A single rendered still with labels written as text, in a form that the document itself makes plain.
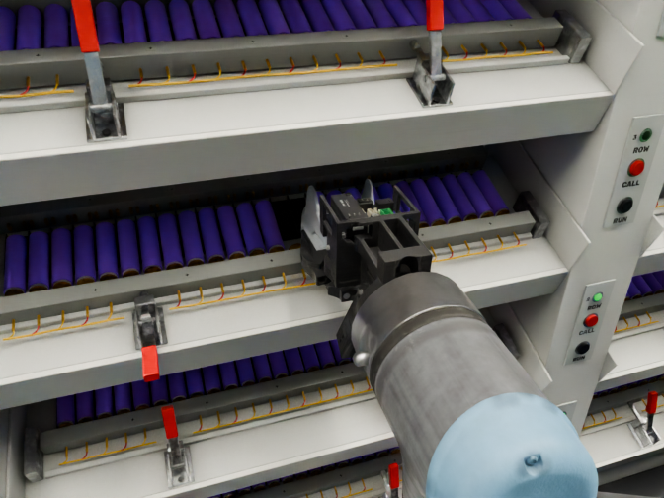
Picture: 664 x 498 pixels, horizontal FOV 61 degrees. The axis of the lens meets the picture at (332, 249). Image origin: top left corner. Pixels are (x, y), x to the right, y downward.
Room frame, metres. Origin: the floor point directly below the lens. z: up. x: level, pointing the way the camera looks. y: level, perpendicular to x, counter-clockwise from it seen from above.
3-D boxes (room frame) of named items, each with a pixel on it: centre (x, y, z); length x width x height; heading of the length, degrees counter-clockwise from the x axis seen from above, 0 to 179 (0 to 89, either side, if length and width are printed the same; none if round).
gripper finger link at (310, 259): (0.45, 0.00, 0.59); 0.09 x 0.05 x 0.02; 24
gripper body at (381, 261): (0.40, -0.04, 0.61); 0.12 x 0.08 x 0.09; 16
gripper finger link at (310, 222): (0.49, 0.02, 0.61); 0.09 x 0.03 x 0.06; 24
